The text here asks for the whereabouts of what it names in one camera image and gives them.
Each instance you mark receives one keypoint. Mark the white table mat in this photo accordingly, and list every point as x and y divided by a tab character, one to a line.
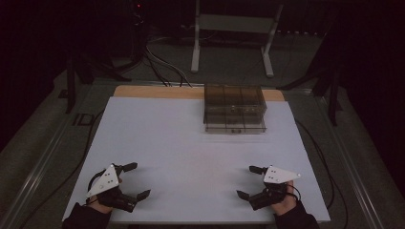
178	149

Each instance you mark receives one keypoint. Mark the person's right hand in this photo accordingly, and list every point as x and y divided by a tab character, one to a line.
286	203

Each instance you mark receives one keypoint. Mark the black metal stand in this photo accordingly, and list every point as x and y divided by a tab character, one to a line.
70	86
332	95

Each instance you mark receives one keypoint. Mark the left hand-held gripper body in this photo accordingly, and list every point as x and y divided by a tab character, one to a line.
106	181

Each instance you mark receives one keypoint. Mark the black device with red light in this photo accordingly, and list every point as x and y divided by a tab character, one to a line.
138	28

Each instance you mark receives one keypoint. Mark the transparent brown drawer box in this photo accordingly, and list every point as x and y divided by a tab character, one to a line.
235	108

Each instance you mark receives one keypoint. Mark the aluminium floor rail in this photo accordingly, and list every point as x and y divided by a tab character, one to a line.
35	171
350	165

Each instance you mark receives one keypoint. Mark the person's left hand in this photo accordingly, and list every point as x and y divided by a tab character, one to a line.
98	206

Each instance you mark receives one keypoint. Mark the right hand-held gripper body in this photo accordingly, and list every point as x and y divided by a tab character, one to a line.
278	175

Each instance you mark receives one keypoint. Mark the white metal stand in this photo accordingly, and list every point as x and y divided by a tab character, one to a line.
234	24

